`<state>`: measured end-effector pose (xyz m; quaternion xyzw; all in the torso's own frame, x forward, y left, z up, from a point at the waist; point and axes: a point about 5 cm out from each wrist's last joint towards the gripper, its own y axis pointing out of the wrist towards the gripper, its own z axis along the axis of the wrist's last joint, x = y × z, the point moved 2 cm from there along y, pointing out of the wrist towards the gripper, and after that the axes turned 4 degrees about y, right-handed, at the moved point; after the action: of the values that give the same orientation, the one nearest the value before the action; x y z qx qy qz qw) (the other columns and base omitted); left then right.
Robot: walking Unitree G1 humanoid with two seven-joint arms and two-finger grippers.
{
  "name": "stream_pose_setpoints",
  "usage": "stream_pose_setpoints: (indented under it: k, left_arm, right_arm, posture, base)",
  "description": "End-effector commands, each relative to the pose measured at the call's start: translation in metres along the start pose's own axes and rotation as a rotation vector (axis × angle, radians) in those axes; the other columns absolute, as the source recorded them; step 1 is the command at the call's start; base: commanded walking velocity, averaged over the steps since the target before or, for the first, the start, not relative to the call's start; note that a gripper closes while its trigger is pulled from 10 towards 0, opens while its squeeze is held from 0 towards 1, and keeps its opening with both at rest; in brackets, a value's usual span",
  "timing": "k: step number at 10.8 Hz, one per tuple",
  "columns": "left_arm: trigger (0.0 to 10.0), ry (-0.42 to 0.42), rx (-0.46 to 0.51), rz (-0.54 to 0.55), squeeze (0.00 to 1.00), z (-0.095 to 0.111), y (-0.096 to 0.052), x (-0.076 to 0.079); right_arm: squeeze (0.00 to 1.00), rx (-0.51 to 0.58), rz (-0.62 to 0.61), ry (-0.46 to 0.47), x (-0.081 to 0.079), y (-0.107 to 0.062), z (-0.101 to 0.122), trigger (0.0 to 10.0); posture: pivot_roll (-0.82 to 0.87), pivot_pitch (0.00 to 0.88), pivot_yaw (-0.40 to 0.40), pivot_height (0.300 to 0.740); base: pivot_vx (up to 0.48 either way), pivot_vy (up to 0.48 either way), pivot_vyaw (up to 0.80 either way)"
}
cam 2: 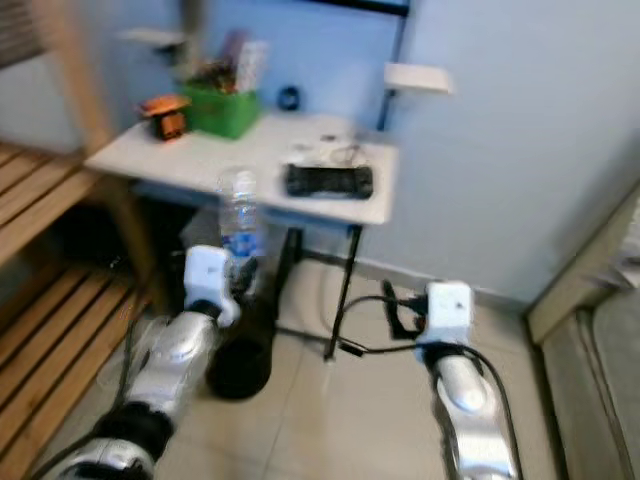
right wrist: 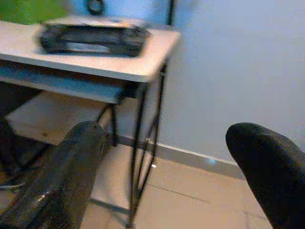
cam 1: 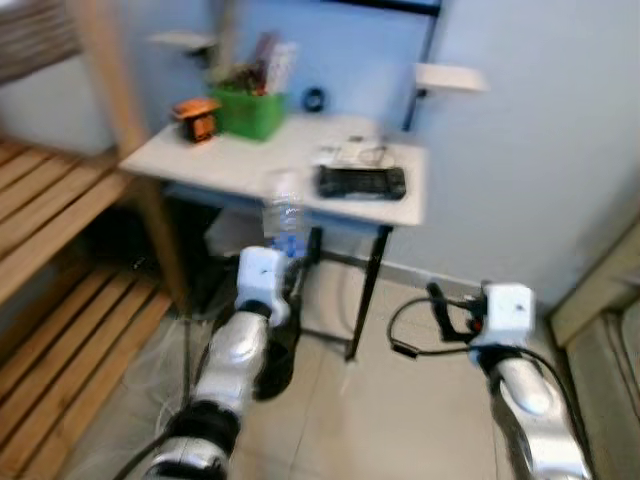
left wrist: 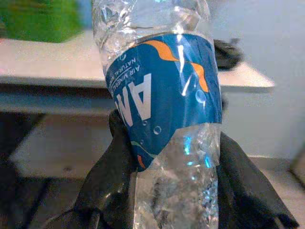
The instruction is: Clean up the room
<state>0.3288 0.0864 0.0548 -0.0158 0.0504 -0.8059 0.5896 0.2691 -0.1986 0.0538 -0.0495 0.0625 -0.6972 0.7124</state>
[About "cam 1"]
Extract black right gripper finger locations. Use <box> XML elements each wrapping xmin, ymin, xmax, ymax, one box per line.
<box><xmin>427</xmin><ymin>281</ymin><xmax>453</xmax><ymax>339</ymax></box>

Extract clear plastic water bottle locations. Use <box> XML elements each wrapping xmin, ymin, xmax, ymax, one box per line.
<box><xmin>263</xmin><ymin>168</ymin><xmax>309</xmax><ymax>259</ymax></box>

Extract black waste bin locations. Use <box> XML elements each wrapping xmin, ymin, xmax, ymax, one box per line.
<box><xmin>255</xmin><ymin>300</ymin><xmax>303</xmax><ymax>403</ymax></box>

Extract black handheld console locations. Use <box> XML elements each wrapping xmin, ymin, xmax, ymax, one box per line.
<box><xmin>316</xmin><ymin>164</ymin><xmax>409</xmax><ymax>202</ymax></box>

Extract white desk black legs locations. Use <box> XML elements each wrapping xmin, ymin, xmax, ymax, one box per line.
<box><xmin>118</xmin><ymin>113</ymin><xmax>429</xmax><ymax>363</ymax></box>

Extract green storage box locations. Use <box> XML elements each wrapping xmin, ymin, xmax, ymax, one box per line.
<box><xmin>207</xmin><ymin>82</ymin><xmax>289</xmax><ymax>142</ymax></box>

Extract orange black device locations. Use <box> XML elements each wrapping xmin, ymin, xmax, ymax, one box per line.
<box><xmin>170</xmin><ymin>97</ymin><xmax>222</xmax><ymax>145</ymax></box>

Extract white upright book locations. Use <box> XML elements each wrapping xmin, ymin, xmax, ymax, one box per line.
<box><xmin>264</xmin><ymin>40</ymin><xmax>299</xmax><ymax>96</ymax></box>

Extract maroon upright book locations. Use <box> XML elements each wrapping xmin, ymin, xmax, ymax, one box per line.
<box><xmin>247</xmin><ymin>30</ymin><xmax>275</xmax><ymax>91</ymax></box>

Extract woven rattan blind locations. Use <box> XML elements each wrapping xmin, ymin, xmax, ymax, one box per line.
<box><xmin>0</xmin><ymin>0</ymin><xmax>83</xmax><ymax>86</ymax></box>

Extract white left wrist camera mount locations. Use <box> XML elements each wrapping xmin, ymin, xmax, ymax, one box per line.
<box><xmin>237</xmin><ymin>246</ymin><xmax>290</xmax><ymax>313</ymax></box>

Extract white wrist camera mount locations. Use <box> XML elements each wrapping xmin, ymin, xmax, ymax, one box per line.
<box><xmin>478</xmin><ymin>283</ymin><xmax>537</xmax><ymax>349</ymax></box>
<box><xmin>237</xmin><ymin>246</ymin><xmax>290</xmax><ymax>313</ymax></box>

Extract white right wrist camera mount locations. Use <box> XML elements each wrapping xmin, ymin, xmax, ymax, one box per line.
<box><xmin>478</xmin><ymin>283</ymin><xmax>537</xmax><ymax>349</ymax></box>

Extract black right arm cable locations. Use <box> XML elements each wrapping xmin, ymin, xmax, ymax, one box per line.
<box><xmin>385</xmin><ymin>295</ymin><xmax>593</xmax><ymax>480</ymax></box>

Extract white papers with cable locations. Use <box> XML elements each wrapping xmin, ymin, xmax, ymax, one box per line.
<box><xmin>310</xmin><ymin>138</ymin><xmax>393</xmax><ymax>169</ymax></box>

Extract beige wooden frame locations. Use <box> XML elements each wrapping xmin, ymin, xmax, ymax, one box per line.
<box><xmin>548</xmin><ymin>225</ymin><xmax>640</xmax><ymax>349</ymax></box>

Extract black round wall fitting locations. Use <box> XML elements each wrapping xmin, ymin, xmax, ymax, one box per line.
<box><xmin>303</xmin><ymin>87</ymin><xmax>328</xmax><ymax>114</ymax></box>

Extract white wall shelf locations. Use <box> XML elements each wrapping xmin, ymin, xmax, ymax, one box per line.
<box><xmin>148</xmin><ymin>30</ymin><xmax>219</xmax><ymax>53</ymax></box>
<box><xmin>414</xmin><ymin>62</ymin><xmax>491</xmax><ymax>95</ymax></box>

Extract black metal frame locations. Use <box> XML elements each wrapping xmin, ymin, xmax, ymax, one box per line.
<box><xmin>325</xmin><ymin>0</ymin><xmax>443</xmax><ymax>133</ymax></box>

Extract wooden slatted frame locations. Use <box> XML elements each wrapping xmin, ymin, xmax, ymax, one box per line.
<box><xmin>0</xmin><ymin>135</ymin><xmax>179</xmax><ymax>480</ymax></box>

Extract wooden post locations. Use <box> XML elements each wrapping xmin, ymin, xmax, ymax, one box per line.
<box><xmin>68</xmin><ymin>0</ymin><xmax>193</xmax><ymax>313</ymax></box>

